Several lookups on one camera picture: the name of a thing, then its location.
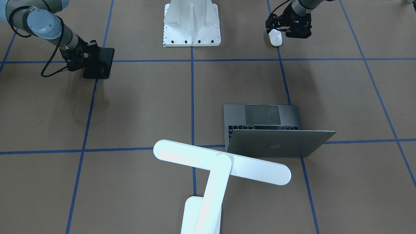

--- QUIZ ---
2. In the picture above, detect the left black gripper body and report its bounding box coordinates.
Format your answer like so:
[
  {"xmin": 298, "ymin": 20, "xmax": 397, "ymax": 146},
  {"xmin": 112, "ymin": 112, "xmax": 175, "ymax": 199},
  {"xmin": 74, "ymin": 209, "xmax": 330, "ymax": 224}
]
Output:
[{"xmin": 272, "ymin": 10, "xmax": 312, "ymax": 32}]

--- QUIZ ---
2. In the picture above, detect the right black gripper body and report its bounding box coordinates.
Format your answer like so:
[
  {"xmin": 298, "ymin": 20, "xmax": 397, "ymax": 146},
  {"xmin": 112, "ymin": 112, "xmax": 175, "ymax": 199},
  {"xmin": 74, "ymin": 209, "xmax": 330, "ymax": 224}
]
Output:
[{"xmin": 60, "ymin": 42, "xmax": 92, "ymax": 65}]

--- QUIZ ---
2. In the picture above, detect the white computer mouse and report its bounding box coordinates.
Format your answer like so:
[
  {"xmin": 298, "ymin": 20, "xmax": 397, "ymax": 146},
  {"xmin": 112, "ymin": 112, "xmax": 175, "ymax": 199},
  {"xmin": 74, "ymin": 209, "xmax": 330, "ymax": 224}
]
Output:
[{"xmin": 268, "ymin": 29, "xmax": 283, "ymax": 46}]

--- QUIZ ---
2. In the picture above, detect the black mouse pad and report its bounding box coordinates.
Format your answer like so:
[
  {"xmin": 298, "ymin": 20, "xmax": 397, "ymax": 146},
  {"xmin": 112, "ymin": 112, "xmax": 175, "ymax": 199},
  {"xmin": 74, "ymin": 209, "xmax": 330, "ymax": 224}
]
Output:
[{"xmin": 82, "ymin": 47, "xmax": 115, "ymax": 80}]

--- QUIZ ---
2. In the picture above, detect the silver grey laptop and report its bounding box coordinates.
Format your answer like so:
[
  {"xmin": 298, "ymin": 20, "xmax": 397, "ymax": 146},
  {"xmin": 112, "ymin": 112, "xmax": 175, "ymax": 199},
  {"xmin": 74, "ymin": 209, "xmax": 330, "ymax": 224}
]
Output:
[{"xmin": 223, "ymin": 104, "xmax": 335, "ymax": 158}]

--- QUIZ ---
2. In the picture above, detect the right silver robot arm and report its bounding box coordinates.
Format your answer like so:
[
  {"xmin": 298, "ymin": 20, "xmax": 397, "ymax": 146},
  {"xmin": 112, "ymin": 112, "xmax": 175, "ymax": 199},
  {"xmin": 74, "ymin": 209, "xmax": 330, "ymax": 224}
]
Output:
[{"xmin": 1, "ymin": 0, "xmax": 105, "ymax": 71}]

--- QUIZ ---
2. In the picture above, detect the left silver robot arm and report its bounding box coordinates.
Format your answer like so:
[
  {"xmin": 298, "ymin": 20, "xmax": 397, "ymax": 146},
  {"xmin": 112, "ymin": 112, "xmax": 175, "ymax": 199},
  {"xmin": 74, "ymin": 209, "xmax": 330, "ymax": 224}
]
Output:
[{"xmin": 265, "ymin": 0, "xmax": 323, "ymax": 39}]

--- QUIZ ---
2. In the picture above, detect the white desk lamp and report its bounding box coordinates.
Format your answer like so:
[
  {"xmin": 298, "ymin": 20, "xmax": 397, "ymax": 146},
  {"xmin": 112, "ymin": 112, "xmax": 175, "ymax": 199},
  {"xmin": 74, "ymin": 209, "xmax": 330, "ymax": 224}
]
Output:
[{"xmin": 153, "ymin": 139, "xmax": 292, "ymax": 234}]

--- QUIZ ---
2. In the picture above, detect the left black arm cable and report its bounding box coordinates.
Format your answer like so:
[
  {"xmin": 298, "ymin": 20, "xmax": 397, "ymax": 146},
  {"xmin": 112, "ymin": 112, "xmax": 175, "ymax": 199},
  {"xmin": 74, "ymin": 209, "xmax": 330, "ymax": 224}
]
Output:
[{"xmin": 268, "ymin": 0, "xmax": 293, "ymax": 20}]

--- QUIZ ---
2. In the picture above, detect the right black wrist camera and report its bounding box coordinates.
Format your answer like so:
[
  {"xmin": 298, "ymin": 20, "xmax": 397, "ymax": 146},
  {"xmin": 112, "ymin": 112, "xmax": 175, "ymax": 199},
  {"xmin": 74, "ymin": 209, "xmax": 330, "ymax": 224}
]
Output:
[{"xmin": 64, "ymin": 55, "xmax": 85, "ymax": 72}]

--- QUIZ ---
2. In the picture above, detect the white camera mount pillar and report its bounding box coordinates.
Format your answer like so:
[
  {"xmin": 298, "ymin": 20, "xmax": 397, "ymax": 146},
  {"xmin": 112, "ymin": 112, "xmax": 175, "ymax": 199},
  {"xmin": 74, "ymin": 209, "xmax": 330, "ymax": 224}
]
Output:
[{"xmin": 162, "ymin": 0, "xmax": 221, "ymax": 46}]

